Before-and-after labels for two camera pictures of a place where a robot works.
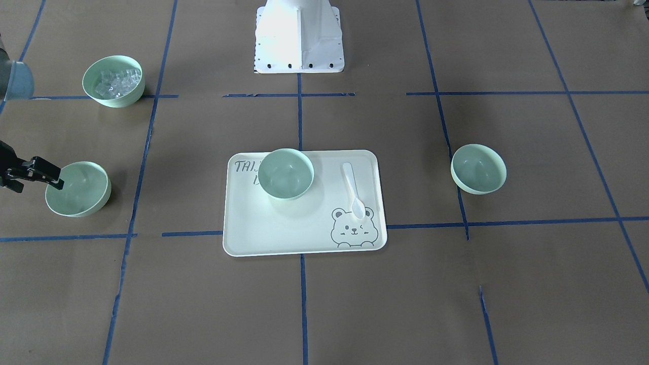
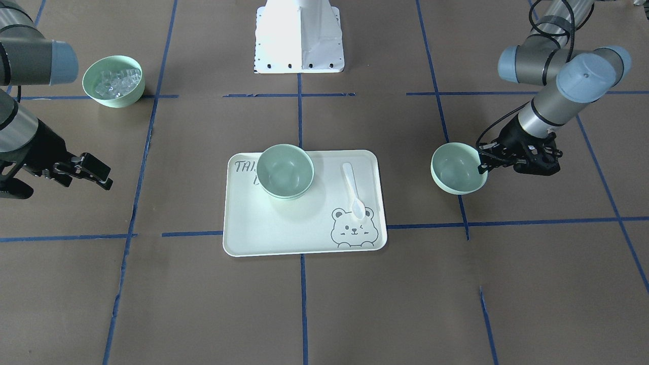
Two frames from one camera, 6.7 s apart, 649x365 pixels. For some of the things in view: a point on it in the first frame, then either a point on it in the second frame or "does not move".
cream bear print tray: (322, 221) does not move
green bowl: (86, 190) to (285, 171)
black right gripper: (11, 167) to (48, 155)
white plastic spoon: (358, 207) does not move
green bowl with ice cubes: (114, 81) does not move
